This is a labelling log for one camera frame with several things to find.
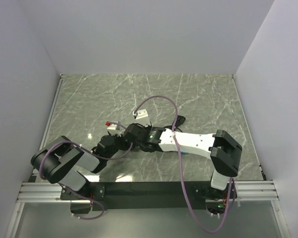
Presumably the black power cord with plug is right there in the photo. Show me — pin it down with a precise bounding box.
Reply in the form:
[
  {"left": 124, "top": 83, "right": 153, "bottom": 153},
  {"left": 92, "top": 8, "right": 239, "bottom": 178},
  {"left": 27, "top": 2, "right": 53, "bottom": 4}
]
[{"left": 173, "top": 115, "right": 187, "bottom": 132}]

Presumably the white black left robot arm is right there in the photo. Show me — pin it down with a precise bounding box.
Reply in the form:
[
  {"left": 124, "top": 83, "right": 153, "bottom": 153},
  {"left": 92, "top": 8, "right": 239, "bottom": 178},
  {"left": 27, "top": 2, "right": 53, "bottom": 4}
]
[{"left": 30, "top": 134, "right": 135, "bottom": 199}]

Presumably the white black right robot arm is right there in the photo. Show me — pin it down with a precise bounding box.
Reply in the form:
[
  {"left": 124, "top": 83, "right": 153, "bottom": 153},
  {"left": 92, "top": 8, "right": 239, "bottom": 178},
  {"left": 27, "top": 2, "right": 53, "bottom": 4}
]
[{"left": 123, "top": 123, "right": 242, "bottom": 198}]

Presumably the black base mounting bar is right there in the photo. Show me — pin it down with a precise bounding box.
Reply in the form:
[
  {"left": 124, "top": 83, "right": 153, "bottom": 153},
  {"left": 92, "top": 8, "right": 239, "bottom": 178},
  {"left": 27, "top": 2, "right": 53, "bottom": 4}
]
[{"left": 60, "top": 181, "right": 232, "bottom": 214}]

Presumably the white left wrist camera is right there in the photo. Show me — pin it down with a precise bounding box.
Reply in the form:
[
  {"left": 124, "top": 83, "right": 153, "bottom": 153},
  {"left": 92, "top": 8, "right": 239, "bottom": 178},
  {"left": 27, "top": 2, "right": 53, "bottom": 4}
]
[{"left": 106, "top": 121, "right": 125, "bottom": 136}]

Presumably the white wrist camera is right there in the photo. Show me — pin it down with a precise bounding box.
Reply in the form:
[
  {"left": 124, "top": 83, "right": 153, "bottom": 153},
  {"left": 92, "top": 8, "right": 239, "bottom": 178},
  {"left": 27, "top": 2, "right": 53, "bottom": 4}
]
[
  {"left": 106, "top": 121, "right": 125, "bottom": 136},
  {"left": 133, "top": 109, "right": 151, "bottom": 127}
]

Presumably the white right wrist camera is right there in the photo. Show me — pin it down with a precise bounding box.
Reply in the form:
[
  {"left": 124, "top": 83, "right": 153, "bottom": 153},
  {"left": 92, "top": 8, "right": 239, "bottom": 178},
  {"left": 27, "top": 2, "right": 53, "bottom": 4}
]
[{"left": 133, "top": 109, "right": 151, "bottom": 127}]

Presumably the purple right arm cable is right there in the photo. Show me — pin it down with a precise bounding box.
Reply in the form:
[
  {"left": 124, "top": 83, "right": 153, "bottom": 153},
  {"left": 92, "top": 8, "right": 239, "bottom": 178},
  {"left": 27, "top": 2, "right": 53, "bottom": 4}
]
[{"left": 135, "top": 95, "right": 237, "bottom": 234}]

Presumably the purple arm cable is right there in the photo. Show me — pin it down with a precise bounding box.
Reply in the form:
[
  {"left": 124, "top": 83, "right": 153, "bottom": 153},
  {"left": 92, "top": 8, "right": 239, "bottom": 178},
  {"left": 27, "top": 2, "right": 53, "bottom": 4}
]
[
  {"left": 38, "top": 123, "right": 134, "bottom": 220},
  {"left": 135, "top": 95, "right": 237, "bottom": 234}
]

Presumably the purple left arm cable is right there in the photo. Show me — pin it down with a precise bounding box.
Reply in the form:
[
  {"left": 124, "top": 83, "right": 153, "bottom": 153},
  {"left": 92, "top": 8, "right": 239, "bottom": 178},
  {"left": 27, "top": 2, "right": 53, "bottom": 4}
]
[{"left": 38, "top": 123, "right": 134, "bottom": 220}]

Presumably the aluminium frame rail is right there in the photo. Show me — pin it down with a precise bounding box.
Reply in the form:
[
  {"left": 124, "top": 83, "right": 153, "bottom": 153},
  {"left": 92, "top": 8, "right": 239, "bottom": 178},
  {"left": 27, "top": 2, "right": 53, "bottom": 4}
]
[{"left": 14, "top": 73, "right": 73, "bottom": 203}]

